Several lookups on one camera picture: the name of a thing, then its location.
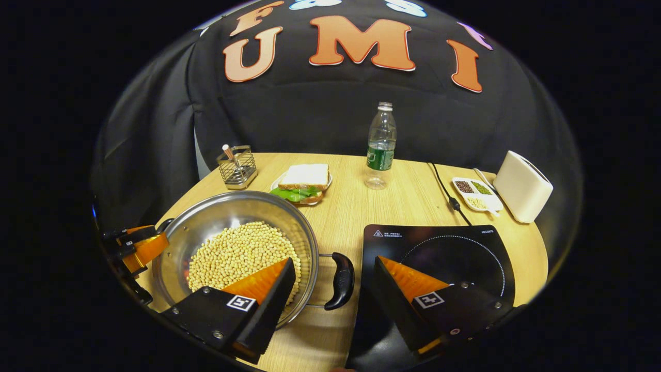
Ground steel pot with soybeans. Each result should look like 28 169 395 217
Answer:
151 190 356 331

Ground sandwich with lettuce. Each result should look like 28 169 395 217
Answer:
270 164 331 205

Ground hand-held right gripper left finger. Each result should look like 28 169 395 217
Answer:
160 257 297 365

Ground pink-tipped stick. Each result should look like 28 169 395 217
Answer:
222 144 242 179

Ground white divided dish of beans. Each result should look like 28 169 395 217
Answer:
452 177 504 213

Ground white toaster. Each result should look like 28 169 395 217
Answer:
492 150 554 224

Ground clear plastic water bottle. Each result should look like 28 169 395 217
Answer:
364 102 398 191

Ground black power cable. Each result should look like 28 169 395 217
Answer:
427 162 473 226

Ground black induction cooktop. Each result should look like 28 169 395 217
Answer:
345 224 517 372

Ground black backdrop cloth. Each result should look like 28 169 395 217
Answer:
92 0 584 243

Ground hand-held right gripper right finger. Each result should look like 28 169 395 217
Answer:
373 255 527 362

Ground wire mesh holder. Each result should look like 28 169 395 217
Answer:
216 145 258 190

